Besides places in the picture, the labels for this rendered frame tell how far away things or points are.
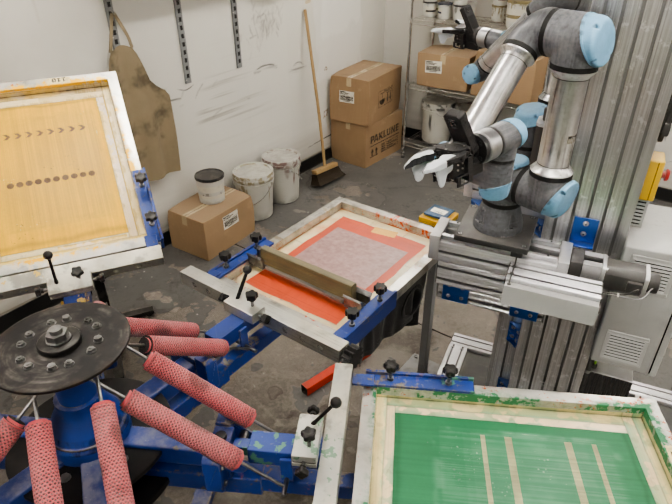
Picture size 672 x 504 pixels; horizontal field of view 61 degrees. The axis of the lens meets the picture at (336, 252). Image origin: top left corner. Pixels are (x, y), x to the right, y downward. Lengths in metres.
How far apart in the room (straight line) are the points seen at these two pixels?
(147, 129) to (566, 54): 2.82
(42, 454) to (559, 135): 1.40
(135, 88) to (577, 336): 2.81
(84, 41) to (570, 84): 2.72
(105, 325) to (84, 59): 2.40
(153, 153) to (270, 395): 1.78
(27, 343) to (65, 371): 0.15
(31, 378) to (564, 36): 1.42
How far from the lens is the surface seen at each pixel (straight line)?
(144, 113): 3.81
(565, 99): 1.59
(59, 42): 3.55
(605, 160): 1.88
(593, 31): 1.53
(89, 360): 1.34
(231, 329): 1.75
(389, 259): 2.20
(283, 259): 2.02
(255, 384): 3.05
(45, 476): 1.30
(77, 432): 1.51
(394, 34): 5.86
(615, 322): 2.11
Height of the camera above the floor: 2.15
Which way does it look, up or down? 32 degrees down
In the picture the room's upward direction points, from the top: straight up
